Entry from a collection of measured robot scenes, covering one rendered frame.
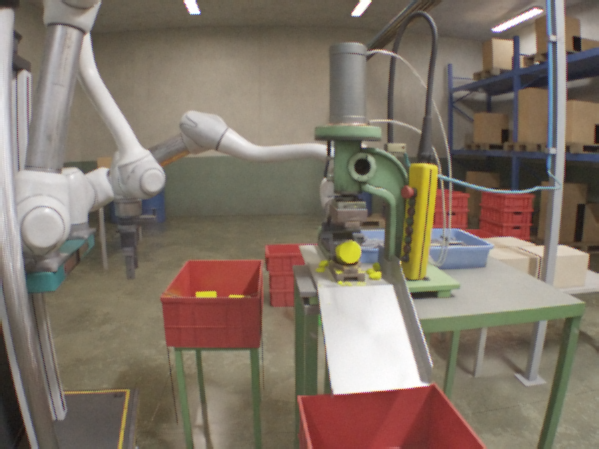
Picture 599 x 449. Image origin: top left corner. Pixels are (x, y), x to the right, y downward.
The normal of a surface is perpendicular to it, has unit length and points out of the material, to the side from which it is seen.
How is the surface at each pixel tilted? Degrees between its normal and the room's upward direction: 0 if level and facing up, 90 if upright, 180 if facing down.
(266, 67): 90
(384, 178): 90
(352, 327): 30
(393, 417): 90
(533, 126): 90
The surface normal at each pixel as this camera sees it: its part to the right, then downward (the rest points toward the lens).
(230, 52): 0.09, 0.17
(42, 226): 0.62, 0.23
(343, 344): 0.04, -0.77
